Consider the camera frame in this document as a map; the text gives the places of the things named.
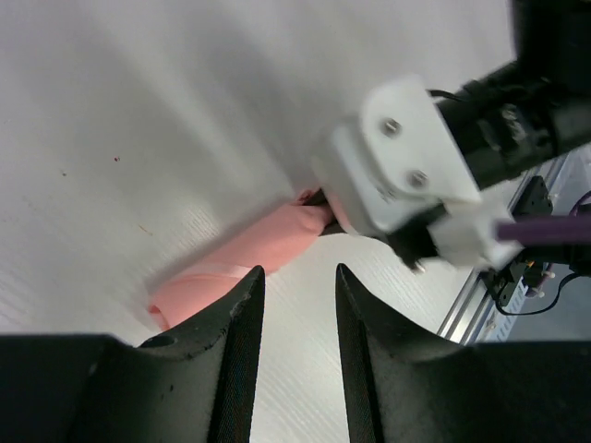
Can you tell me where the pink cloth napkin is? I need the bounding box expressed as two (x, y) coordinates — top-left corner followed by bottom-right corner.
(148, 189), (344, 330)

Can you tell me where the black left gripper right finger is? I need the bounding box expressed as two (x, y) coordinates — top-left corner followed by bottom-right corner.
(335, 265), (590, 442)

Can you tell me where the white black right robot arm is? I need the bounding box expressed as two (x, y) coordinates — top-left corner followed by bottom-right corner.
(312, 1), (590, 269)

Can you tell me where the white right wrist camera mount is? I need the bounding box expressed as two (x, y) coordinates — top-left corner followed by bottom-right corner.
(311, 74), (522, 269)

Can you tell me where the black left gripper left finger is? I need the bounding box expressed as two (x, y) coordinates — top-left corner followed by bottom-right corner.
(1, 267), (265, 442)

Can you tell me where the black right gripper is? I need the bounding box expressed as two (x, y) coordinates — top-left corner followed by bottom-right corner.
(318, 59), (591, 273)

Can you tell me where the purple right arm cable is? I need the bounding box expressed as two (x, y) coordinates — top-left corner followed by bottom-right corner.
(496, 217), (591, 245)

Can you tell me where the aluminium front rail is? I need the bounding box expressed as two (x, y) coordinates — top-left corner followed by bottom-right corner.
(436, 151), (591, 345)

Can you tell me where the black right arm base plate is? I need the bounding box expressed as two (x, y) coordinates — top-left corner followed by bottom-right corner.
(479, 174), (591, 315)

